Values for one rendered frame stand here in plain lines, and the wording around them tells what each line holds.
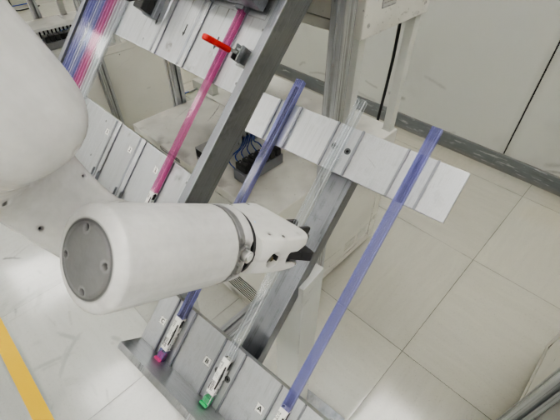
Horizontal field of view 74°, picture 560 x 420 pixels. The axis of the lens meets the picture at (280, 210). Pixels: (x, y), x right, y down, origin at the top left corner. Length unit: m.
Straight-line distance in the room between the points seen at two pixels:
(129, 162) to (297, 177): 0.48
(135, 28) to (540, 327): 1.72
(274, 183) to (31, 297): 1.19
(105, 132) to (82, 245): 0.75
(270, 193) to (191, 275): 0.77
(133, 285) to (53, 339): 1.44
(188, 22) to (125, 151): 0.32
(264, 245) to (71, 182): 0.19
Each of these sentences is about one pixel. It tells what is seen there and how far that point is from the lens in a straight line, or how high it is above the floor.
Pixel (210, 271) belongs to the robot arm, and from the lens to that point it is 0.34.
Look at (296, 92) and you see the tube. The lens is 0.61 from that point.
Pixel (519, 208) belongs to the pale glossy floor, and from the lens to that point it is 2.29.
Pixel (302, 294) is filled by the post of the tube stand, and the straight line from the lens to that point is 0.63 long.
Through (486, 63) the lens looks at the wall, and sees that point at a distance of 2.34.
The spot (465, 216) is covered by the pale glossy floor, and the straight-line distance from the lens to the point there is 2.11.
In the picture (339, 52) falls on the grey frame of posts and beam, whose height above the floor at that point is 1.02.
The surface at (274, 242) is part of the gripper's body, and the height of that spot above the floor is 1.03.
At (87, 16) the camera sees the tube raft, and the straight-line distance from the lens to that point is 1.27.
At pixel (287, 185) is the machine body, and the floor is 0.62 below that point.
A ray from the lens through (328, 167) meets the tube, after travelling 0.54.
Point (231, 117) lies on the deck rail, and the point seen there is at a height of 0.96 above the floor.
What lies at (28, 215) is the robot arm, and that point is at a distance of 0.36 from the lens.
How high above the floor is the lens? 1.33
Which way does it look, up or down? 44 degrees down
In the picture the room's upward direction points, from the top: straight up
